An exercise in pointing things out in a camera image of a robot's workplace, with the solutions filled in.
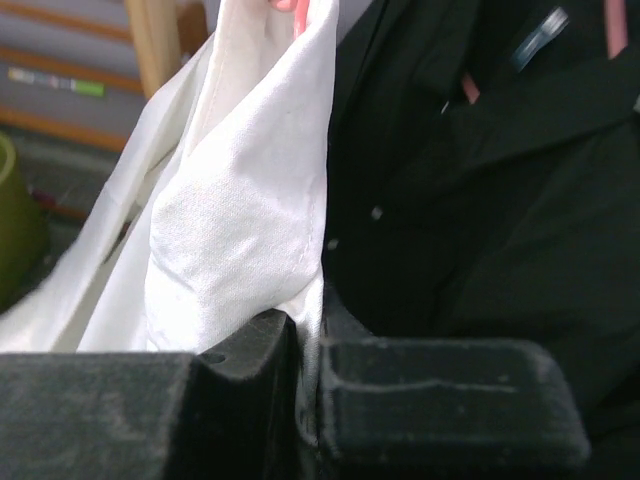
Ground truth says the white shirt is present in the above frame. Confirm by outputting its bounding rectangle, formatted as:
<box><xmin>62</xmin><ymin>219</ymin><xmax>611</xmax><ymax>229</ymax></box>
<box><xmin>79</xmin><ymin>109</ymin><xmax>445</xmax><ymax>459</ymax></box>
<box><xmin>0</xmin><ymin>0</ymin><xmax>341</xmax><ymax>354</ymax></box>

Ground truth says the pink wire hanger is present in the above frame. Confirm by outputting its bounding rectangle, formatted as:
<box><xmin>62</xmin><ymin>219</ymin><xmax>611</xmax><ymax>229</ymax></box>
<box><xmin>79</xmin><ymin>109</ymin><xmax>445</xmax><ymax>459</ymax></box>
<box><xmin>268</xmin><ymin>0</ymin><xmax>310</xmax><ymax>38</ymax></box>

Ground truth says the black shirt front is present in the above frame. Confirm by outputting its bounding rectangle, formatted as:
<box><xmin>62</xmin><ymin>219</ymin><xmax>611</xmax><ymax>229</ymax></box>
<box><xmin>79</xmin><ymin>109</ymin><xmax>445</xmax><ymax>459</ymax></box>
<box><xmin>323</xmin><ymin>1</ymin><xmax>639</xmax><ymax>479</ymax></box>

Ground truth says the pink hanger of black shirt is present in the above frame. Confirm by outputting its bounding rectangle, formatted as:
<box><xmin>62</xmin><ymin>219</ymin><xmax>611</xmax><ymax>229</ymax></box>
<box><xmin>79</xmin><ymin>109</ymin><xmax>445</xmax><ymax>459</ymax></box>
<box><xmin>461</xmin><ymin>0</ymin><xmax>629</xmax><ymax>104</ymax></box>

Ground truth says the green plastic laundry basket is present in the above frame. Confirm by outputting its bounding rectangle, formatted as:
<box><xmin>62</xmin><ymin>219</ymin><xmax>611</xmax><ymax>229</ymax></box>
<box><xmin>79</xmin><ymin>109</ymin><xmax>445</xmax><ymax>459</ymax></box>
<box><xmin>1</xmin><ymin>134</ymin><xmax>49</xmax><ymax>311</ymax></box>

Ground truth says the green white marker pen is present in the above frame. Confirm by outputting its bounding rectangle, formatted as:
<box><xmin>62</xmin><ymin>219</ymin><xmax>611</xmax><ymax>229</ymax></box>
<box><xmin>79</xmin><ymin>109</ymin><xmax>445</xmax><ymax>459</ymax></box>
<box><xmin>7</xmin><ymin>67</ymin><xmax>105</xmax><ymax>98</ymax></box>

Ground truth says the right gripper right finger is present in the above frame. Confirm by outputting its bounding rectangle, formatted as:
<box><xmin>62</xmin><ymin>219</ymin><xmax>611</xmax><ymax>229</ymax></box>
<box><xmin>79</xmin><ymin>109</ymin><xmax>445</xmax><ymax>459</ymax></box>
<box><xmin>318</xmin><ymin>288</ymin><xmax>590</xmax><ymax>479</ymax></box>

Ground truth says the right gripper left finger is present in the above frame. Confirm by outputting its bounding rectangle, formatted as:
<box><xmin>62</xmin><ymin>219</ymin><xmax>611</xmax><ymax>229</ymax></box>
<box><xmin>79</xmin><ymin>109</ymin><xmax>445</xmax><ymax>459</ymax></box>
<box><xmin>1</xmin><ymin>311</ymin><xmax>298</xmax><ymax>479</ymax></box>

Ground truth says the wooden shoe rack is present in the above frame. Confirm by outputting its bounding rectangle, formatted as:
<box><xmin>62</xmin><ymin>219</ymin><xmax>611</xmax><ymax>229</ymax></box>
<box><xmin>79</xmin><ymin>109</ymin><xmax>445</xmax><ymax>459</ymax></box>
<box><xmin>0</xmin><ymin>0</ymin><xmax>211</xmax><ymax>221</ymax></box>

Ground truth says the wooden clothes rack frame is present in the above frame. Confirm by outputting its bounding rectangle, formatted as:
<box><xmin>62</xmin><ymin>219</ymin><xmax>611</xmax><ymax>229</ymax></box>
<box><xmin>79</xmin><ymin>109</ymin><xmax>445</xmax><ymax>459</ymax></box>
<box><xmin>124</xmin><ymin>0</ymin><xmax>181</xmax><ymax>99</ymax></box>

